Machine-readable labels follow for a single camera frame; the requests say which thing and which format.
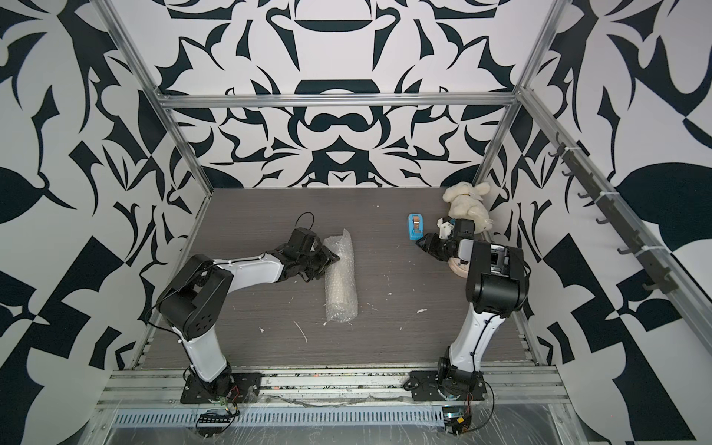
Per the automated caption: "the blue tape dispenser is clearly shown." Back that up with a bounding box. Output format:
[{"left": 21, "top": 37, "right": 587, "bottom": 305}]
[{"left": 408, "top": 213, "right": 424, "bottom": 241}]

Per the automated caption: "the clear bubble wrap sheet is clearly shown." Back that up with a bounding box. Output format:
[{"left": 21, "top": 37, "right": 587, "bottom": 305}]
[{"left": 324, "top": 229, "right": 359, "bottom": 323}]

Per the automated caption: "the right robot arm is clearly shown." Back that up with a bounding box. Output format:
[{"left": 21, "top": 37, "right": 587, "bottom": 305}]
[{"left": 416, "top": 219, "right": 530, "bottom": 398}]

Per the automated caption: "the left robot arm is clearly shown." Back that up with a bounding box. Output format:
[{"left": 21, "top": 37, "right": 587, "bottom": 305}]
[{"left": 155, "top": 227, "right": 339, "bottom": 400}]

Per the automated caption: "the pink round alarm clock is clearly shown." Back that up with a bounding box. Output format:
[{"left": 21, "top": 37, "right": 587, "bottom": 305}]
[{"left": 448, "top": 258, "right": 469, "bottom": 278}]

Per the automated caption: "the cream plush teddy bear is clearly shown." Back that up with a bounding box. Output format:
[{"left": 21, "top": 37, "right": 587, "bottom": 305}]
[{"left": 442, "top": 182, "right": 493, "bottom": 234}]

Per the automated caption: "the right black electronics board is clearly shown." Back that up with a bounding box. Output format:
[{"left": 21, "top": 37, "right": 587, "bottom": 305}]
[{"left": 442, "top": 405, "right": 473, "bottom": 436}]

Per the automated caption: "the black electronics board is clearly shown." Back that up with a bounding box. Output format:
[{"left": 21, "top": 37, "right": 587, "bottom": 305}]
[
  {"left": 442, "top": 405, "right": 473, "bottom": 436},
  {"left": 195, "top": 412, "right": 234, "bottom": 438}
]

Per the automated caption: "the left black electronics board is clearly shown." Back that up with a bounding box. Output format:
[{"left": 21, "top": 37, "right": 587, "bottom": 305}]
[{"left": 195, "top": 412, "right": 234, "bottom": 438}]

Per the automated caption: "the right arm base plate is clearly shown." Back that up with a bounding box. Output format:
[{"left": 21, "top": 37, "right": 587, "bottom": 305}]
[{"left": 402, "top": 370, "right": 488, "bottom": 402}]

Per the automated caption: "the white perforated cable duct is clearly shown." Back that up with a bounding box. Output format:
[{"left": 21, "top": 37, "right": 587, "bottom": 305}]
[{"left": 113, "top": 406, "right": 444, "bottom": 428}]

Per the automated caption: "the black wall hook rail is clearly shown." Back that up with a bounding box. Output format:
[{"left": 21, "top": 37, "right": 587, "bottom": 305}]
[{"left": 551, "top": 132, "right": 680, "bottom": 294}]

